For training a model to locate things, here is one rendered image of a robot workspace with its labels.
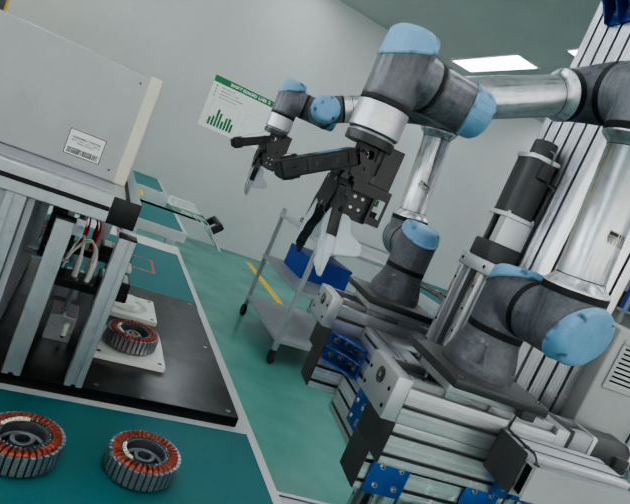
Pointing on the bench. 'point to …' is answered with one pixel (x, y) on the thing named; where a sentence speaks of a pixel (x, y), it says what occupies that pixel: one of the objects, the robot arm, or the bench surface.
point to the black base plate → (208, 394)
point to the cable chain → (45, 233)
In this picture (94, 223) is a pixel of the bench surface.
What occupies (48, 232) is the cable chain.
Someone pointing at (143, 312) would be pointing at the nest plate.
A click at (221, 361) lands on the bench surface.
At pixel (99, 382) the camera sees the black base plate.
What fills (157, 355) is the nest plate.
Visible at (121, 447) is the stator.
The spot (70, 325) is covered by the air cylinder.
